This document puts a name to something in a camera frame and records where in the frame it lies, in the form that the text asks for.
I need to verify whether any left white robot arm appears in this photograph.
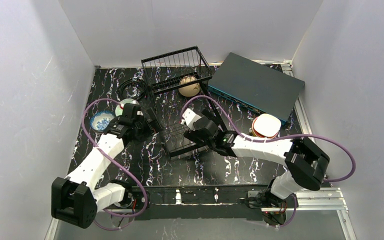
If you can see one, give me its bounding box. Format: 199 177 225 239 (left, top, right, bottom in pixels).
51 103 162 229

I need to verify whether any coiled black cable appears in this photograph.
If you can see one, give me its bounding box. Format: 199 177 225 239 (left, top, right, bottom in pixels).
117 78 148 102

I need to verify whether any orange bowl white inside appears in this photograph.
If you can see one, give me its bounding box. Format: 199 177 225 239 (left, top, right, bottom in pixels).
250 113 282 139

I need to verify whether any black wire dish rack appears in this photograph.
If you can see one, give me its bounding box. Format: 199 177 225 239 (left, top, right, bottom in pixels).
141 46 215 159

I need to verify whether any blue white patterned bowl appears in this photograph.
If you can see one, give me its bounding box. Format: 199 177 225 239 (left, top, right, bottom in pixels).
89 110 116 133

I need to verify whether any beige ceramic bowl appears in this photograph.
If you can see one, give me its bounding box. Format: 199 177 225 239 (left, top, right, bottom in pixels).
178 76 201 97

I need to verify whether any green lined ceramic bowl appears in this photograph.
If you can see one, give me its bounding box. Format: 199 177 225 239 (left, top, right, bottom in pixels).
115 98 139 117

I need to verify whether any grey teal network switch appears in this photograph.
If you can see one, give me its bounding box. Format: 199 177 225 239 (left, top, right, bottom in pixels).
208 52 305 125

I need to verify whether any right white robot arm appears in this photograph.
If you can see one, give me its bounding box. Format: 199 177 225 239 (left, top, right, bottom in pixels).
181 108 330 209

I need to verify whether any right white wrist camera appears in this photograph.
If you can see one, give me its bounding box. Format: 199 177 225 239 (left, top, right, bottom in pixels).
180 108 201 131

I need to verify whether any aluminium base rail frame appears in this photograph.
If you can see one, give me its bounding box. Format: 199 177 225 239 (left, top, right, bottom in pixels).
45 184 356 240

